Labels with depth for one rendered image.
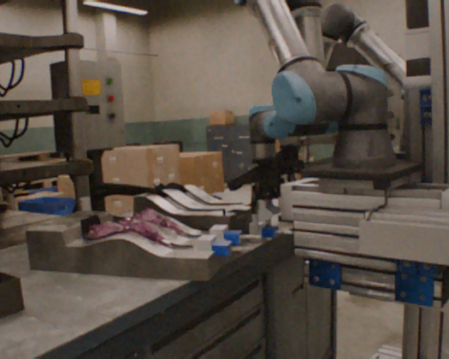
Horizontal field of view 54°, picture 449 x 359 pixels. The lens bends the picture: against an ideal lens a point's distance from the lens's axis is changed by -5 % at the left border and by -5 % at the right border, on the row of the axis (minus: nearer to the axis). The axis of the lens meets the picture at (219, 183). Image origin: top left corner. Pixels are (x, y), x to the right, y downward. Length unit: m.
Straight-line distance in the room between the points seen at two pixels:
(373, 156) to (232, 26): 8.54
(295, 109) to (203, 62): 8.88
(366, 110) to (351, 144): 0.08
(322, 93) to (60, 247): 0.74
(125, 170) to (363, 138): 4.70
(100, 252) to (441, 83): 0.92
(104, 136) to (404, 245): 1.53
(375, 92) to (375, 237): 0.33
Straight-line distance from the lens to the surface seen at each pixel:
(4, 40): 1.85
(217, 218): 1.36
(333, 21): 1.67
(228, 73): 9.45
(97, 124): 2.12
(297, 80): 1.00
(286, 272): 1.69
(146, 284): 1.09
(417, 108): 1.27
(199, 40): 9.97
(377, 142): 1.07
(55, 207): 5.16
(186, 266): 1.08
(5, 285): 1.00
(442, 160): 1.20
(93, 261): 1.18
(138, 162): 5.45
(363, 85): 1.07
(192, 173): 6.16
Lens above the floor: 1.15
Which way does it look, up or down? 7 degrees down
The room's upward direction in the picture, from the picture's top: 3 degrees counter-clockwise
